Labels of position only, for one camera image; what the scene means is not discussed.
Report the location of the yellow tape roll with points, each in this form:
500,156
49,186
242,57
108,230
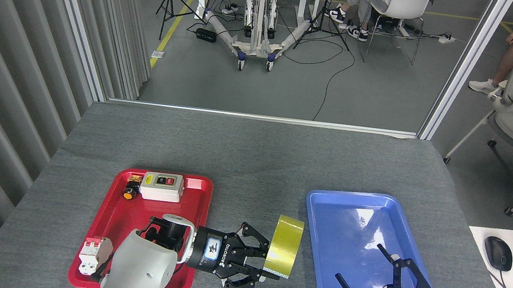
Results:
283,248

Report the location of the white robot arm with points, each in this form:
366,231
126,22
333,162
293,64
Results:
140,271

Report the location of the blue plastic tray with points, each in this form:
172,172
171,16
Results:
348,231

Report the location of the red plastic tray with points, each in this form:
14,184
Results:
132,217

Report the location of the black computer mouse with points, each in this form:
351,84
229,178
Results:
498,253

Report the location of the orange and black push button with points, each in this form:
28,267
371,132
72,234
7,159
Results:
129,193

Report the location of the small yellow terminal block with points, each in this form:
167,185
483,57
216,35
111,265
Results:
135,178

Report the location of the white and red circuit breaker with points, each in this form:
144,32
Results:
93,253

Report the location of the white stand on wheels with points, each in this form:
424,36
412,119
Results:
258,47

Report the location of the small grey floor plate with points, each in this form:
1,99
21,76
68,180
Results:
158,54

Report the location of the black power adapter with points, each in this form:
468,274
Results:
206,35

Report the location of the white power strip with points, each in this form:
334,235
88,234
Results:
447,40

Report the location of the white plastic chair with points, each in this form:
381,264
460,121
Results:
405,6

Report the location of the white push button switch box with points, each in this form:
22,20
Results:
161,191

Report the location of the silver aluminium post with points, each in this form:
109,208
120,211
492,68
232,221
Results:
79,27
463,71

